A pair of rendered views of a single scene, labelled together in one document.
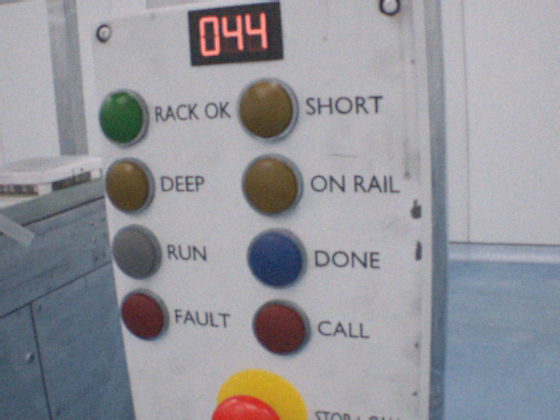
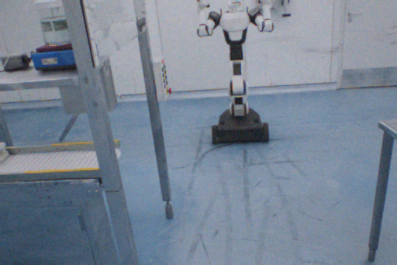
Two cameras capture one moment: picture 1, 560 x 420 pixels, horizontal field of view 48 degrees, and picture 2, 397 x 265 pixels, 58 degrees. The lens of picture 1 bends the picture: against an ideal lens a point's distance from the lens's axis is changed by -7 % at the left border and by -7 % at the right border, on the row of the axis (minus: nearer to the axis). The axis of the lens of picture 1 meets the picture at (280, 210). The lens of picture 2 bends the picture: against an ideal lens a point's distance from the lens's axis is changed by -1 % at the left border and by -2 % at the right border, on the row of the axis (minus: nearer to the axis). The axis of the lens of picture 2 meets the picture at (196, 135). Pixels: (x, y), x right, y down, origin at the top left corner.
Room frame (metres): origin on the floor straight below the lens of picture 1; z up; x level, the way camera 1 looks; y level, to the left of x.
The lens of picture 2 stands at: (0.74, 2.27, 1.63)
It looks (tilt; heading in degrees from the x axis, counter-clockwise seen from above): 24 degrees down; 255
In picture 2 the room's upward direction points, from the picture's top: 6 degrees counter-clockwise
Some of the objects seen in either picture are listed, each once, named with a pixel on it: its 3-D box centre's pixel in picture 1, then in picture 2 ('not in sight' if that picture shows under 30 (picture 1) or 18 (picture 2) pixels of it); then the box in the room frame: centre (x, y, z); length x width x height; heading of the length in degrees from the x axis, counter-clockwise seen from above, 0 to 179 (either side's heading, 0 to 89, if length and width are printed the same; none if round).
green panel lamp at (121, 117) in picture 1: (121, 117); not in sight; (0.34, 0.08, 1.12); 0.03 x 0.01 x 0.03; 70
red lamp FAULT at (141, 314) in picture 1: (142, 316); not in sight; (0.34, 0.08, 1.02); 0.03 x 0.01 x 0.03; 70
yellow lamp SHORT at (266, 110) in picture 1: (265, 109); not in sight; (0.31, 0.00, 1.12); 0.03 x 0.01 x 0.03; 70
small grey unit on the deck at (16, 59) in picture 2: not in sight; (17, 60); (1.05, 0.60, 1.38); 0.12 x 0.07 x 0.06; 160
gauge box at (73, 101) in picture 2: not in sight; (87, 87); (0.79, 0.62, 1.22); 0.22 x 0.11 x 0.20; 160
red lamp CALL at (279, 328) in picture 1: (279, 329); not in sight; (0.31, 0.00, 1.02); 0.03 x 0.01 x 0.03; 70
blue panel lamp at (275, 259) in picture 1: (275, 260); not in sight; (0.31, 0.00, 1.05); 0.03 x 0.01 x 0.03; 70
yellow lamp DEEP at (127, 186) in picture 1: (127, 186); not in sight; (0.34, 0.08, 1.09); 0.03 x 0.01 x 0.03; 70
